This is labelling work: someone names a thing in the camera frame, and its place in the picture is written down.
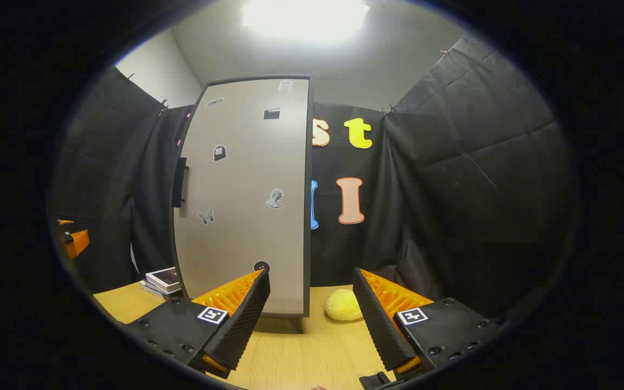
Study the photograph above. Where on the black backdrop cloth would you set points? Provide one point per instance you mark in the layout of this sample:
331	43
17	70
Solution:
453	189

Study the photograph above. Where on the ceiling light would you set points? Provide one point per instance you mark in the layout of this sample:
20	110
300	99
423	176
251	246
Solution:
305	19

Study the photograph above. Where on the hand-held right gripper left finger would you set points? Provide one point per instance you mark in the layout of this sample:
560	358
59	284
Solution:
247	314

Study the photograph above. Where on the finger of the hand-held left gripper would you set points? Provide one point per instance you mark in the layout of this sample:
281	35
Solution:
65	221
79	242

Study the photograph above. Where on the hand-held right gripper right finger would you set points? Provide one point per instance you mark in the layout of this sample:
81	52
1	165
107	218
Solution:
377	319

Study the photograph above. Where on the yellow plush toy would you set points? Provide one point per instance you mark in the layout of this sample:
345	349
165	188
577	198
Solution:
343	305

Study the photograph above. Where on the thin pale book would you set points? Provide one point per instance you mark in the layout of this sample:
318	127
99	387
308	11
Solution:
149	288

